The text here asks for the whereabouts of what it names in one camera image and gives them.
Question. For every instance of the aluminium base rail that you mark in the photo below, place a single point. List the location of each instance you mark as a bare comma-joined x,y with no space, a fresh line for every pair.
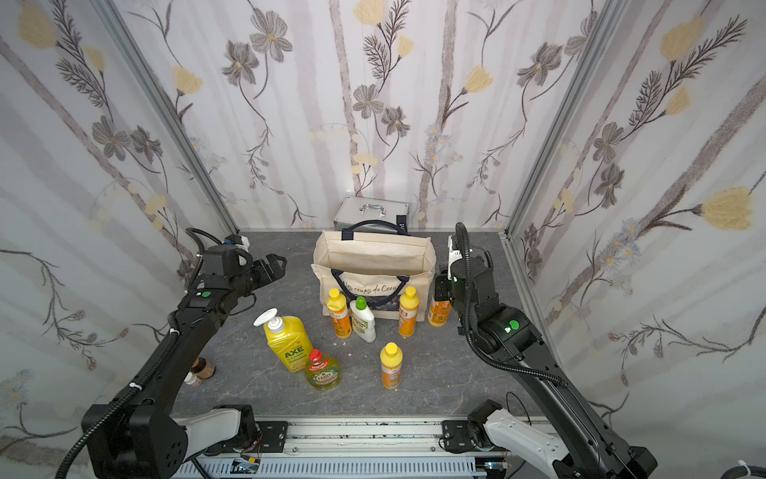
390,447

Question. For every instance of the green soap bottle red cap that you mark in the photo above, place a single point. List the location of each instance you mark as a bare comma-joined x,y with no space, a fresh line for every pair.
322,371

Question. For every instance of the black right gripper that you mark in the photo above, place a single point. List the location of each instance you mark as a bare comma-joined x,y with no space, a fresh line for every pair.
454,284

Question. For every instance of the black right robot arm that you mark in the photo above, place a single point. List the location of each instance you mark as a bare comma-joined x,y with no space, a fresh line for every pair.
583,445

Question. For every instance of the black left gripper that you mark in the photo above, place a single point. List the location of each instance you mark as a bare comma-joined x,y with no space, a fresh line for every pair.
254,272

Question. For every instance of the small brown jar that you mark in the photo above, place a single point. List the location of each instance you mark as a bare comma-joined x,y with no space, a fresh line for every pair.
201,370

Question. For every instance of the yellow Axe pump bottle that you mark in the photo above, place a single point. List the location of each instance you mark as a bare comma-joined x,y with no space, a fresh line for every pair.
287,338

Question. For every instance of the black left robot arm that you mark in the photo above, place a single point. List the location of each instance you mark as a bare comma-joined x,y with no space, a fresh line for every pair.
135,435

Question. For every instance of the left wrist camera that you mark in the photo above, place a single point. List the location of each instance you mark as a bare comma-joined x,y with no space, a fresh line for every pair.
239,241

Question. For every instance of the silver aluminium case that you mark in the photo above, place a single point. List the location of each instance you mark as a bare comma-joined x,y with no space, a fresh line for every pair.
354,210

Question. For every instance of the beige canvas shopping bag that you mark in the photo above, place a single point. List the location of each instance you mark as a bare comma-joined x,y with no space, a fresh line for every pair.
377,266

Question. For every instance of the orange soap bottle yellow cap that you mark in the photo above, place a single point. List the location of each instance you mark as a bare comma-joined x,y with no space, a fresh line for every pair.
439,312
409,305
337,307
391,358

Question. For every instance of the white bottle green cap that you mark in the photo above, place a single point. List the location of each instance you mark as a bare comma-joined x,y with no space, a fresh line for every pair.
363,320

